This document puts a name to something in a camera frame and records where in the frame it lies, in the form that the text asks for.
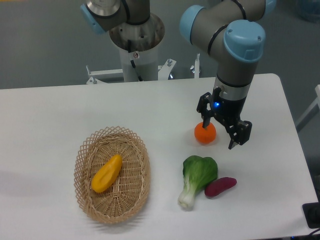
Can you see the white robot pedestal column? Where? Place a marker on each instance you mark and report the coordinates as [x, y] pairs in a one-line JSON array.
[[139, 43]]

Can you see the yellow toy mango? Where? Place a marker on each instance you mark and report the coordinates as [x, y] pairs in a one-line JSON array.
[[107, 174]]

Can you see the orange toy fruit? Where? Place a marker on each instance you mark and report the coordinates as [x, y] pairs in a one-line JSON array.
[[205, 135]]

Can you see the white frame at right edge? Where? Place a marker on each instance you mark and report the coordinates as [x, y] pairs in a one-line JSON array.
[[310, 111]]

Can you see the woven wicker basket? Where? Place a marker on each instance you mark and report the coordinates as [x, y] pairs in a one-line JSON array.
[[129, 193]]

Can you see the purple toy sweet potato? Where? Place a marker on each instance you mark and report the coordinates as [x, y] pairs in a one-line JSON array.
[[219, 186]]

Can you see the white pedestal base frame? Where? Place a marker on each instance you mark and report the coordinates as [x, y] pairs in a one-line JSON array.
[[133, 73]]

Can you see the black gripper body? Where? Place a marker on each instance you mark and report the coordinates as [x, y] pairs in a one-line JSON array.
[[226, 104]]

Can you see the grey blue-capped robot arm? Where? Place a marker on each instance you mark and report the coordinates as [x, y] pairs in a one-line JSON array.
[[228, 32]]

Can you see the green toy bok choy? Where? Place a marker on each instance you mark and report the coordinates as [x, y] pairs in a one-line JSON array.
[[198, 172]]

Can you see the black device at table edge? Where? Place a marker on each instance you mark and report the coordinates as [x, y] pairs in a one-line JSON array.
[[312, 214]]

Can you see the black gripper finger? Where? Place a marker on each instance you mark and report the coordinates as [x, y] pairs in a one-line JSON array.
[[202, 108], [239, 132]]

